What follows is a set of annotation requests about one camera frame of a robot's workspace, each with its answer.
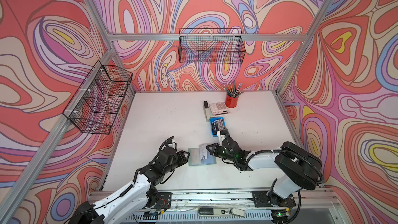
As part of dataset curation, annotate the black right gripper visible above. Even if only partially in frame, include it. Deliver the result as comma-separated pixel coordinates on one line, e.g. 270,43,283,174
206,143,236,162

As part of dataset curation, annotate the mint green card holder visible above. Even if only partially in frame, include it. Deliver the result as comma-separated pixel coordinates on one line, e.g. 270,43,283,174
188,148,217,167

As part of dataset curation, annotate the white silver vip card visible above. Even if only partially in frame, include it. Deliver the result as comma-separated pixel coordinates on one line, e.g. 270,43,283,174
199,144,207,164

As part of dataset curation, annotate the blue plastic card tray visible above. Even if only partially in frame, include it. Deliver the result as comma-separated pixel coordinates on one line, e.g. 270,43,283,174
209,117,226,137

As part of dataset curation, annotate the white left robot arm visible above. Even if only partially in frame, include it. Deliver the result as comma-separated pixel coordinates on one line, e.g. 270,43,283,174
65,136,190,224

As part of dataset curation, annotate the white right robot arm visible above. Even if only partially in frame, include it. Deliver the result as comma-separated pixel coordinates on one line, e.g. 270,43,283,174
206,135,325,206

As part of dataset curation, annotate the stack of cards in tray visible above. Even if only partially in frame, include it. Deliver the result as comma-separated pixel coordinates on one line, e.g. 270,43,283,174
211,118,225,133

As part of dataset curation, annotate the pink desk calculator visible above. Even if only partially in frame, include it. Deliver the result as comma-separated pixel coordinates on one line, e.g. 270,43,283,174
209,102,230,117

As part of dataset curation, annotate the red metal pencil bucket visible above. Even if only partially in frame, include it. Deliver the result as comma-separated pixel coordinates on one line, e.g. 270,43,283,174
224,94,239,108

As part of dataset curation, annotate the beige stapler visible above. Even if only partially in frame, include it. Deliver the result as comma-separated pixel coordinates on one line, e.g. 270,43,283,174
203,101,211,122

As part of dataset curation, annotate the grey handheld device on rail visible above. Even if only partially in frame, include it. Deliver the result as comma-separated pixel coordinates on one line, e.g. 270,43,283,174
198,206,246,217

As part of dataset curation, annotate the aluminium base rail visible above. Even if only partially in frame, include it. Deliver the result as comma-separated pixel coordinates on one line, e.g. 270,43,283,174
86,186,340,224

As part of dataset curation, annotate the black wire basket left wall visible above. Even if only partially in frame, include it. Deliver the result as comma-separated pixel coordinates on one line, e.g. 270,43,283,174
63,61,133,135

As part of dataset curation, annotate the black wire basket wall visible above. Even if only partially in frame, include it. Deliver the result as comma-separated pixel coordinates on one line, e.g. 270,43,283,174
178,28,246,64
63,61,133,135

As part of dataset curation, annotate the black wire basket back wall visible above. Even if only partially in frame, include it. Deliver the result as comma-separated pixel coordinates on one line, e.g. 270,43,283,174
178,28,246,64

